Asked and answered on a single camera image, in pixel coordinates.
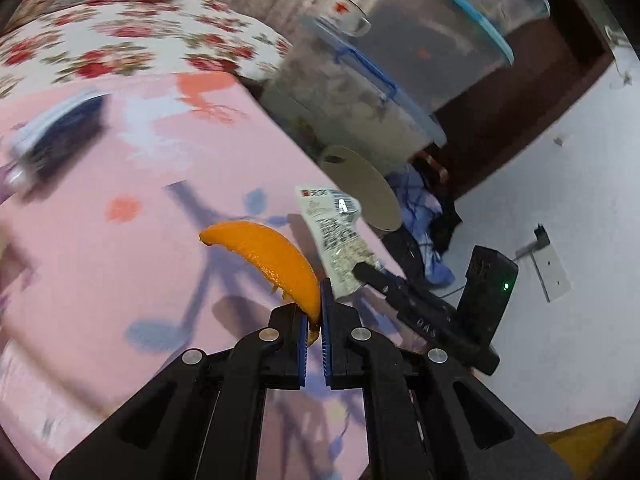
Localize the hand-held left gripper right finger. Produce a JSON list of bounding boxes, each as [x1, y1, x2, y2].
[[320, 279, 574, 480]]

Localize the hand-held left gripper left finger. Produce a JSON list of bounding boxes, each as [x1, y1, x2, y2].
[[50, 305, 308, 480]]

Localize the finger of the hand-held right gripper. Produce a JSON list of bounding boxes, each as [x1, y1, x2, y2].
[[352, 262, 407, 306]]

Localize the white printed snack wrapper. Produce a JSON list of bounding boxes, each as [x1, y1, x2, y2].
[[295, 186, 382, 303]]

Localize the beige round bin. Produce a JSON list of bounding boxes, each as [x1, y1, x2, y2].
[[319, 145, 404, 234]]

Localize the orange peel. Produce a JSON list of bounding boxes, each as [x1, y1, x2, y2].
[[199, 220, 322, 347]]

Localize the brown box white label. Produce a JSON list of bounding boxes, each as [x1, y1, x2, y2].
[[9, 91, 107, 187]]

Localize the pile of blue dark clothes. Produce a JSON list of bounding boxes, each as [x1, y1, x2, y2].
[[384, 159, 464, 287]]

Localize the yellow cloth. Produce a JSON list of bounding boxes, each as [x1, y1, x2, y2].
[[540, 417, 629, 480]]

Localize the dark brown door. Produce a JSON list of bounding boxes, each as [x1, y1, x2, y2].
[[434, 0, 617, 197]]

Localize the clear storage box dark clothes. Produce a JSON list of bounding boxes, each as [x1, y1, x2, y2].
[[345, 0, 516, 112]]

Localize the white enamel mug red star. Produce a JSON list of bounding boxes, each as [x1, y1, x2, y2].
[[320, 0, 373, 39]]

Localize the white red floral bedsheet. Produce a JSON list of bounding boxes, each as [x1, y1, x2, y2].
[[0, 0, 294, 102]]

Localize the white wall plate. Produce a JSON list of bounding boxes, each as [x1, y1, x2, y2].
[[515, 224, 574, 304]]

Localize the clear storage box blue handle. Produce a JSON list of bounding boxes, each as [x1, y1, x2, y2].
[[260, 15, 448, 177]]

